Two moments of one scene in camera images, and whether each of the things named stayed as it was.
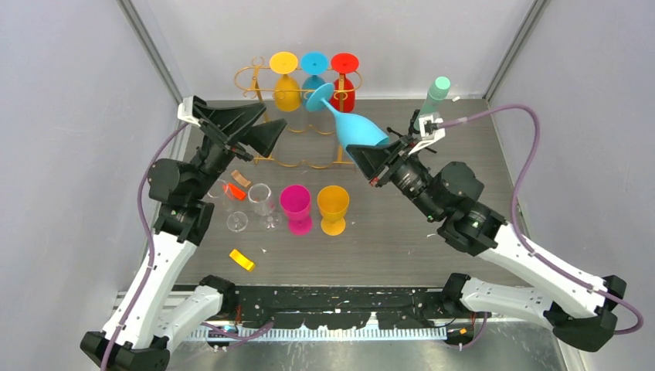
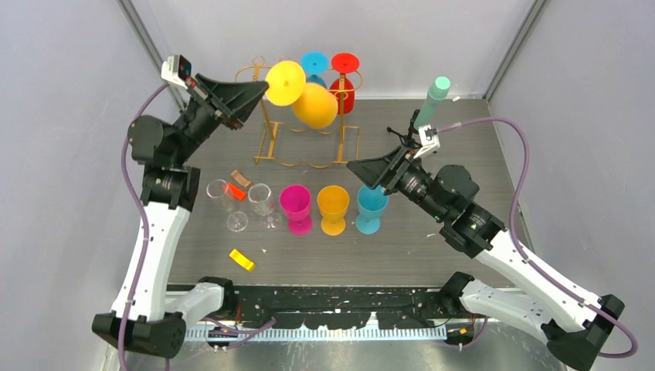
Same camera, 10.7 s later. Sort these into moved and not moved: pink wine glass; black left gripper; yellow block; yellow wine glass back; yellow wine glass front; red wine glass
Moved: yellow wine glass back; black left gripper
Not moved: red wine glass; pink wine glass; yellow block; yellow wine glass front
